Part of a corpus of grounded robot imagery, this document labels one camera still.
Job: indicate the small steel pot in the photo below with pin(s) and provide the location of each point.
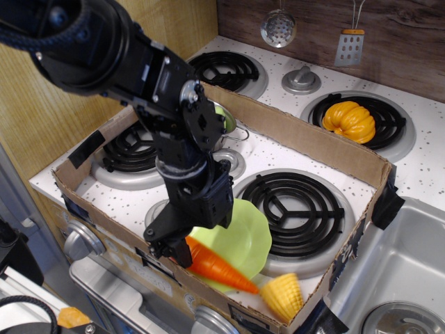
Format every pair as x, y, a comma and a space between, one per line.
233, 131

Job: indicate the back right black burner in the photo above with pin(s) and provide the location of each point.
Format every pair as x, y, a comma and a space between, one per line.
389, 122

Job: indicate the silver oven knob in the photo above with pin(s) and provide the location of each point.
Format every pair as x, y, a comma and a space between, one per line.
81, 242
208, 321

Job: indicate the silver oven door handle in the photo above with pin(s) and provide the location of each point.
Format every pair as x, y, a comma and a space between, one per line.
126, 300

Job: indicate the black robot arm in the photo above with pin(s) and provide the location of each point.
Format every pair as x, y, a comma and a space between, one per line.
95, 48

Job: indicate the silver back stove knob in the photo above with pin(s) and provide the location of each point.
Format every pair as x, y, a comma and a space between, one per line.
301, 82

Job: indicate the green toy broccoli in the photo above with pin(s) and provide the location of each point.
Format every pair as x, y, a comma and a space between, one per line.
222, 117

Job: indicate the front left black burner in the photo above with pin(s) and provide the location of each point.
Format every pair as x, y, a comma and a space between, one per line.
131, 151

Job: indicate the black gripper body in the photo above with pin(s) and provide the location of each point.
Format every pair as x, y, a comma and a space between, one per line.
203, 201

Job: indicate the front right black burner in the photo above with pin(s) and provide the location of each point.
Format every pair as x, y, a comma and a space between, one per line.
304, 216

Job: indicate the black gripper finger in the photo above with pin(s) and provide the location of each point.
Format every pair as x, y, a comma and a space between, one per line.
159, 249
180, 252

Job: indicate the hanging metal spatula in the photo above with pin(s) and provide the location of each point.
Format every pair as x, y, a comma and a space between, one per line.
351, 40

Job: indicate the black burner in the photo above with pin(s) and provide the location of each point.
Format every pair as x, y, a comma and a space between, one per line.
131, 151
304, 216
389, 122
226, 69

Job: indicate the orange object bottom left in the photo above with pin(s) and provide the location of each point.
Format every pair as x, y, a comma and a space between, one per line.
71, 317

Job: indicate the back left black burner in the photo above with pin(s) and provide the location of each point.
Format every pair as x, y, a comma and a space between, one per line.
226, 69

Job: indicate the orange toy pumpkin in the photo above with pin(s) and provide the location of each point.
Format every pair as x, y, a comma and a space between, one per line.
350, 120

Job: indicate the silver stove knob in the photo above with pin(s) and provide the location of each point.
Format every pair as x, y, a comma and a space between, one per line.
154, 211
301, 82
236, 160

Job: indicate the metal sink basin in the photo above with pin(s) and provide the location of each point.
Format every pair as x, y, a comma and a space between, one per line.
395, 284

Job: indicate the light green plastic plate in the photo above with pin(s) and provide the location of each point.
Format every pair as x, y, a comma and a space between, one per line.
245, 244

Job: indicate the yellow toy corn cob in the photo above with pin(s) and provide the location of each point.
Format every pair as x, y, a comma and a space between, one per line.
283, 296

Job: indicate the silver left oven knob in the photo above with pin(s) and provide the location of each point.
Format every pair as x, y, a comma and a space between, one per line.
81, 242

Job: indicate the silver right oven knob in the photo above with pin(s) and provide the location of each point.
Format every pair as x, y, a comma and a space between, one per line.
208, 321

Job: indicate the silver centre stove knob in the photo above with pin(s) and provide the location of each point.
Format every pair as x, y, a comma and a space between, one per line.
236, 160

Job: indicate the cardboard fence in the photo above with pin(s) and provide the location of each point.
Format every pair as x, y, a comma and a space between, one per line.
278, 142

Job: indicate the silver front stove knob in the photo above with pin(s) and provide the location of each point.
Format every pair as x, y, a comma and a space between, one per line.
154, 211

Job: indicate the orange toy carrot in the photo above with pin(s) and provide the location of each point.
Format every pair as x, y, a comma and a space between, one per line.
210, 265

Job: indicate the hanging metal strainer ladle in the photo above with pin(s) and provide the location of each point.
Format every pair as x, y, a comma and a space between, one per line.
278, 28

